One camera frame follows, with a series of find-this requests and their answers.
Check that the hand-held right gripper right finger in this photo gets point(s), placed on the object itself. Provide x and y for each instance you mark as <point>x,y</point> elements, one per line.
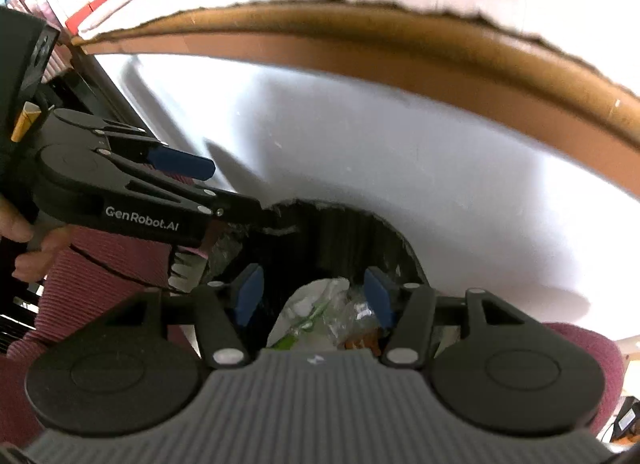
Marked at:
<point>377,294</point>

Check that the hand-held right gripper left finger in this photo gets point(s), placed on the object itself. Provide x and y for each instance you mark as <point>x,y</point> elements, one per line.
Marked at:
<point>249,294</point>

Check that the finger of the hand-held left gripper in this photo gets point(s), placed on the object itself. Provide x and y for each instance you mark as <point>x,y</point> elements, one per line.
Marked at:
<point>182,164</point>
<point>235,211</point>

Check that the clear plastic bag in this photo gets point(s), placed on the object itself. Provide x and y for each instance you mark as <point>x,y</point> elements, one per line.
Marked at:
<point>310,314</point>

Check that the trash bin with black bag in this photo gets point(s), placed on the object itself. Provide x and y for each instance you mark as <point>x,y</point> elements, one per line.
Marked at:
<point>325,239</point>

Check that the person's left hand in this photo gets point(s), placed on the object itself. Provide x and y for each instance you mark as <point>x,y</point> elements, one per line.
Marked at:
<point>42,254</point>

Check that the person's maroon ribbed pants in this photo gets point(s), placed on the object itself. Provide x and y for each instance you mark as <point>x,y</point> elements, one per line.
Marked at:
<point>100,259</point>

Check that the black device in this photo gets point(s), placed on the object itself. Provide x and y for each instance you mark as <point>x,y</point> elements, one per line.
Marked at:
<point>629,419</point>

